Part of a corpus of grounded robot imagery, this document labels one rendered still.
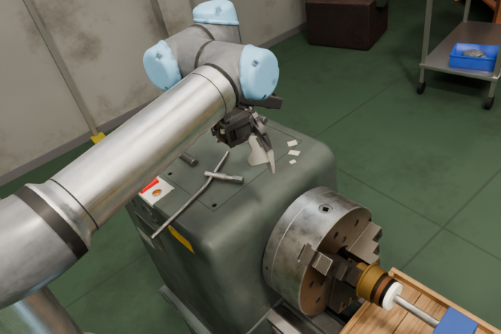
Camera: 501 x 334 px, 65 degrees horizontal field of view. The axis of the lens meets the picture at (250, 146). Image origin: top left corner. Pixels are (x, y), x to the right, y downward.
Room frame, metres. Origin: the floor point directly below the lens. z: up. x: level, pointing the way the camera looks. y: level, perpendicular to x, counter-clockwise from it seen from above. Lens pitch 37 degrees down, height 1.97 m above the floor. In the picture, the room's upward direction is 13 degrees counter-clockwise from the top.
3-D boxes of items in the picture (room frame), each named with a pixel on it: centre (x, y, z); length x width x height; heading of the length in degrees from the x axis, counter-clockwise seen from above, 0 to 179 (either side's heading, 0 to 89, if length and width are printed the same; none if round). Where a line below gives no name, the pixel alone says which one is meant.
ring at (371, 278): (0.53, -0.22, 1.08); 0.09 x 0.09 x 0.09; 36
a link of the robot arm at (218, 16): (0.69, 0.01, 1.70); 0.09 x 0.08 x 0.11; 134
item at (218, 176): (0.82, 0.09, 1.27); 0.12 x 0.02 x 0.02; 59
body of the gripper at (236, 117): (0.69, 0.02, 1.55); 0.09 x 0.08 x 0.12; 119
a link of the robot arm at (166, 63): (0.61, 0.07, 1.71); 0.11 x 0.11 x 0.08; 44
